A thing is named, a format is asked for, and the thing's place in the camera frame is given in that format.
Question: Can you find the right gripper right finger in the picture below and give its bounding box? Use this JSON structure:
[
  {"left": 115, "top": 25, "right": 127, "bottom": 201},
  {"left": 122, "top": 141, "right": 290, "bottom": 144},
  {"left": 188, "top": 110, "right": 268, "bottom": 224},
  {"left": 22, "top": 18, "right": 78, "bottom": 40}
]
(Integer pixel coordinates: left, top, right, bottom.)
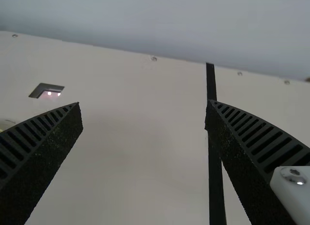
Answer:
[{"left": 204, "top": 99, "right": 310, "bottom": 225}]

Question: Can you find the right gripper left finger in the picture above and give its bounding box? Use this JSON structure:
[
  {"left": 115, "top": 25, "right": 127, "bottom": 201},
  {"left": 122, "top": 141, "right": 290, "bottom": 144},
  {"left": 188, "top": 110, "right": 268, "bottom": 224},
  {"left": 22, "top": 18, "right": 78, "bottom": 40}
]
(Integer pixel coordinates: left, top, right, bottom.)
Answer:
[{"left": 0, "top": 102, "right": 84, "bottom": 225}]

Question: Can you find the black strip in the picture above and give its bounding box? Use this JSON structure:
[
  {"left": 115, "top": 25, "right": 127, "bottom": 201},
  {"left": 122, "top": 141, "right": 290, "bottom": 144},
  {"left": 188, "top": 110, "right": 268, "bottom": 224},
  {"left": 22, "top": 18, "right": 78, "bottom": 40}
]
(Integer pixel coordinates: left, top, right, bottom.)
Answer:
[{"left": 205, "top": 62, "right": 227, "bottom": 225}]

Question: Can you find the small square scanner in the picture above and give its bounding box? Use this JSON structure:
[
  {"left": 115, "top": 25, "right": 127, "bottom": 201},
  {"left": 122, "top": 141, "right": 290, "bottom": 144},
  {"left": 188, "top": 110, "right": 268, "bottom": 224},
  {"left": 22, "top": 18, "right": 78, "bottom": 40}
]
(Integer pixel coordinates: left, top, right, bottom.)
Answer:
[{"left": 28, "top": 83, "right": 65, "bottom": 100}]

